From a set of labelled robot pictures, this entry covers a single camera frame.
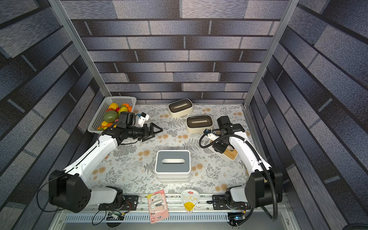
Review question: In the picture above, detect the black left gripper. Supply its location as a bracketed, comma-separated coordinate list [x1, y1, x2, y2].
[127, 123, 164, 141]

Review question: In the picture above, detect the wooden lid tissue box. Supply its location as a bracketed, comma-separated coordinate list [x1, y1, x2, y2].
[209, 145, 238, 162]

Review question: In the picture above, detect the brown lid rounded tissue box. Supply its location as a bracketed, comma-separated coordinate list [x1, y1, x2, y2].
[186, 115, 213, 133]

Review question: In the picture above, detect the grey lid tissue box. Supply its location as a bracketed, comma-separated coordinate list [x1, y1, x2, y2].
[154, 149, 191, 177]
[157, 176, 191, 180]
[159, 179, 190, 184]

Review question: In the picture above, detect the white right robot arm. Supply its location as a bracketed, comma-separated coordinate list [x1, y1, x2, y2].
[199, 116, 283, 227]

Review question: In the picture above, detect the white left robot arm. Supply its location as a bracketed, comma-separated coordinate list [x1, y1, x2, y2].
[48, 112, 163, 213]

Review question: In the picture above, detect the dark brown lid tissue box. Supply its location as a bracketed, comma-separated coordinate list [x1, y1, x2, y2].
[168, 98, 194, 118]

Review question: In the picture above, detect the orange toy fruit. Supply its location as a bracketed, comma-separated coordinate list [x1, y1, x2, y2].
[122, 103, 132, 112]

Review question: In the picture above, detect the yellow-green toy pear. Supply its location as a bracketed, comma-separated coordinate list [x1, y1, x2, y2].
[118, 106, 129, 114]

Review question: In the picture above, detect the green toy mango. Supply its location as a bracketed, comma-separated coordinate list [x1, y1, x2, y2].
[103, 110, 119, 123]

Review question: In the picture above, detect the yellow toy lemon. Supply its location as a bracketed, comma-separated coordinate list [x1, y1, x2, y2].
[108, 103, 119, 110]

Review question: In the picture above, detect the yellow toy banana bunch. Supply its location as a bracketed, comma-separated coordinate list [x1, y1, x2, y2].
[99, 122, 118, 131]

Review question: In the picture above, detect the white plastic fruit basket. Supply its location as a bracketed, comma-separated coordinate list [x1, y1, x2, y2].
[87, 96, 137, 134]

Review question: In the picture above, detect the yellow smiley snack cup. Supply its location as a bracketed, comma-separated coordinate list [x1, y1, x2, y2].
[181, 189, 200, 213]

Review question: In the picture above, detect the pink blister pack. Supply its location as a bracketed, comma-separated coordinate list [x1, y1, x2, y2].
[147, 190, 170, 224]

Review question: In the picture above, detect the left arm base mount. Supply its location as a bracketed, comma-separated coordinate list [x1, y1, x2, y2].
[98, 195, 140, 211]

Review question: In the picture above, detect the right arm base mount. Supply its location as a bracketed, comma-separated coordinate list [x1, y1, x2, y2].
[211, 195, 252, 211]

